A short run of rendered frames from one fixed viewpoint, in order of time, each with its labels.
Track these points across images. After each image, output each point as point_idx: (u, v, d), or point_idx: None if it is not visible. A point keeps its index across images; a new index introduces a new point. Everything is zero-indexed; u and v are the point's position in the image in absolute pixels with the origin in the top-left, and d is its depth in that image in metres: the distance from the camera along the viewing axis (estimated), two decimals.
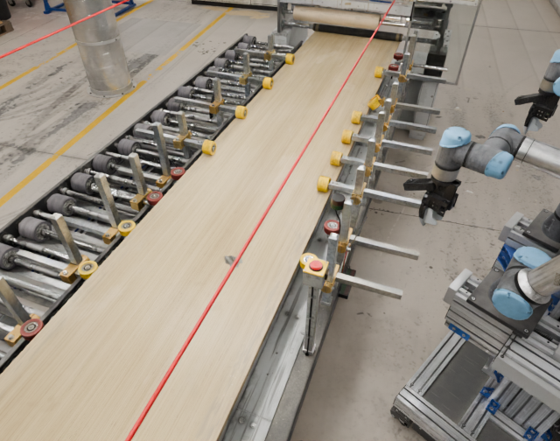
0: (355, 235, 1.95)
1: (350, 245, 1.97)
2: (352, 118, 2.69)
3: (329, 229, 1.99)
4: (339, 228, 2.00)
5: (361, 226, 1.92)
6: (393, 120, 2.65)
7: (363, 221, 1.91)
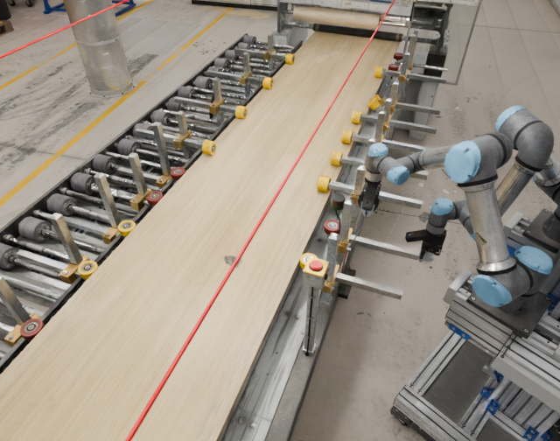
0: (355, 235, 1.95)
1: (350, 245, 1.97)
2: (352, 118, 2.69)
3: (329, 229, 1.99)
4: (339, 228, 2.00)
5: (361, 226, 1.92)
6: (393, 120, 2.65)
7: (363, 221, 1.91)
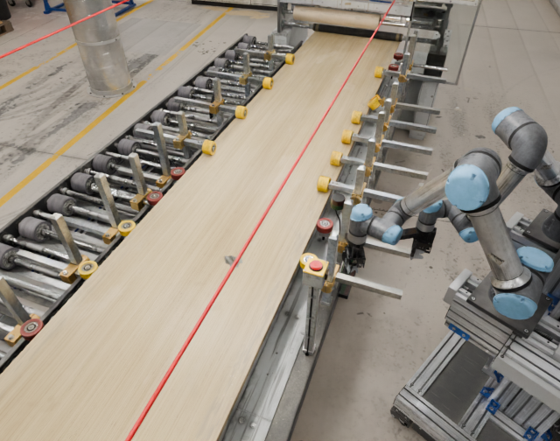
0: None
1: None
2: (352, 118, 2.69)
3: (321, 227, 2.00)
4: (331, 227, 2.01)
5: None
6: (393, 120, 2.65)
7: None
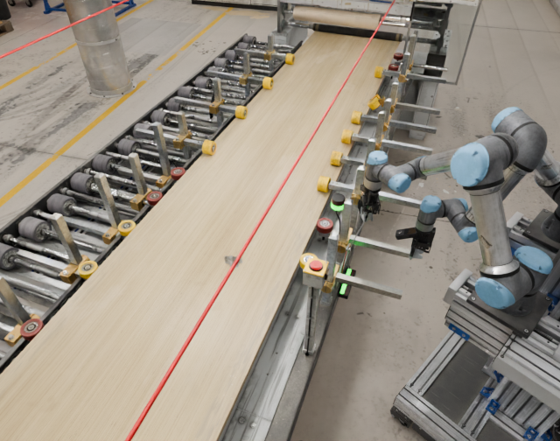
0: (355, 235, 1.95)
1: (350, 245, 1.97)
2: (352, 118, 2.69)
3: (321, 227, 2.00)
4: (331, 227, 2.01)
5: (361, 225, 1.92)
6: (393, 120, 2.65)
7: (363, 220, 1.92)
